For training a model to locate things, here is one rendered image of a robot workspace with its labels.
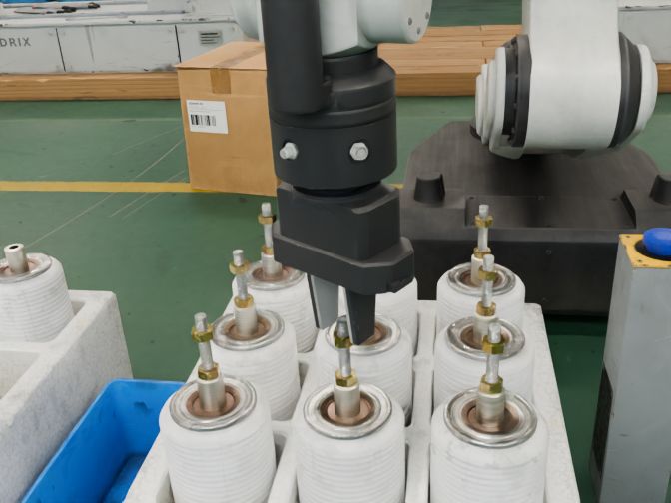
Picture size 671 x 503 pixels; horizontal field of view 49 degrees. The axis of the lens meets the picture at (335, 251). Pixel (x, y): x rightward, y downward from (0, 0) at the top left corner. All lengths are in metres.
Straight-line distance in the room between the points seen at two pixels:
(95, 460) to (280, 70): 0.61
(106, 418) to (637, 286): 0.62
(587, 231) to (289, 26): 0.76
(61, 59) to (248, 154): 1.36
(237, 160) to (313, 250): 1.24
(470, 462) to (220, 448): 0.20
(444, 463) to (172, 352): 0.67
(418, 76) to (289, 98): 2.11
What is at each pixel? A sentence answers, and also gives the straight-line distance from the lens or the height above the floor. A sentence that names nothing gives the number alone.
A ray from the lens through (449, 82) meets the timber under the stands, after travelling 2.56.
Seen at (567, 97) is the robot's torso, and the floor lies 0.41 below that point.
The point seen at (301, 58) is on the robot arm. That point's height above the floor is 0.56.
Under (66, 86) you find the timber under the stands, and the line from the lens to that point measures 2.90.
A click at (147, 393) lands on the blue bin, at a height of 0.10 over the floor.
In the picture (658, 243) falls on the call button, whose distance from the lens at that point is 0.77.
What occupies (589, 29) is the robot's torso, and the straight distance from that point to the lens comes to 0.97.
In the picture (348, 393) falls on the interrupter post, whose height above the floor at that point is 0.28.
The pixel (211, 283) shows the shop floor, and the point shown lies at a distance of 1.39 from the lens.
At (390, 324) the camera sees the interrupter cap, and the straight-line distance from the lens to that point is 0.74.
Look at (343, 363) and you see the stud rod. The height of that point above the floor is 0.30.
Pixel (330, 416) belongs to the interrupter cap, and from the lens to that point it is 0.63.
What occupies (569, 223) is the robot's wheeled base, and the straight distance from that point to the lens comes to 1.14.
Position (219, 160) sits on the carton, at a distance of 1.79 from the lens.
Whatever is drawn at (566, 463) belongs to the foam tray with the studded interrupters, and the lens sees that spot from 0.71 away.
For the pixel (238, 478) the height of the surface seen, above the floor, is 0.20.
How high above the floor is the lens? 0.65
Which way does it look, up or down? 26 degrees down
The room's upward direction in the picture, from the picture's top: 3 degrees counter-clockwise
